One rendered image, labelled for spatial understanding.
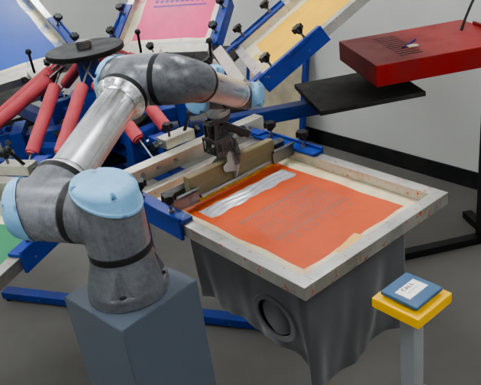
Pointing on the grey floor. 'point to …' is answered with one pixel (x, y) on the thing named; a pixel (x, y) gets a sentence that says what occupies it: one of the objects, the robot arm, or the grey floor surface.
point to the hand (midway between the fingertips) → (232, 171)
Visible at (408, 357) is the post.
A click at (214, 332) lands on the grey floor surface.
